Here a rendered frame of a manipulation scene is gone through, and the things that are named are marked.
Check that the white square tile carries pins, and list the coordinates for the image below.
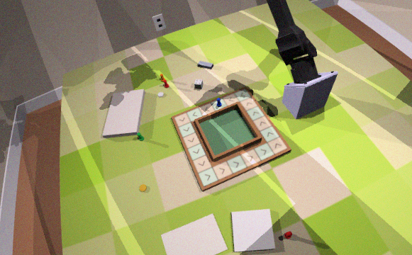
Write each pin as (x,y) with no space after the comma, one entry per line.
(252,230)

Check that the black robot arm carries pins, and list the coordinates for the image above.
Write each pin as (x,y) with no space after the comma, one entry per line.
(292,43)

